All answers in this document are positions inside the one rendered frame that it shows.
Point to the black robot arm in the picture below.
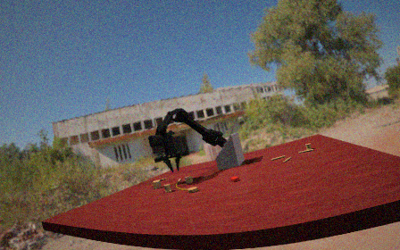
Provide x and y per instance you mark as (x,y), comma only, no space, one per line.
(162,138)

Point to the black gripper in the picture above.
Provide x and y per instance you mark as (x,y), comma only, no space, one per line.
(170,150)

